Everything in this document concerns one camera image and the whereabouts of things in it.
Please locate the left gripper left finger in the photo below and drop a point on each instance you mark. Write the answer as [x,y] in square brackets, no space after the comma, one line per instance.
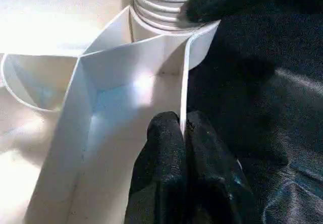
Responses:
[160,173]

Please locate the white plastic table leg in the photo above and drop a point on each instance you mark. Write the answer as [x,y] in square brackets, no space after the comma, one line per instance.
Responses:
[156,2]

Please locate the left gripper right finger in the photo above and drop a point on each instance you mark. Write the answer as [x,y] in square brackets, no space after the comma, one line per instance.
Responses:
[217,183]

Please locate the white plastic table top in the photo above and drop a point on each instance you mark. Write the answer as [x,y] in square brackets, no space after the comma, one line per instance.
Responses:
[50,108]

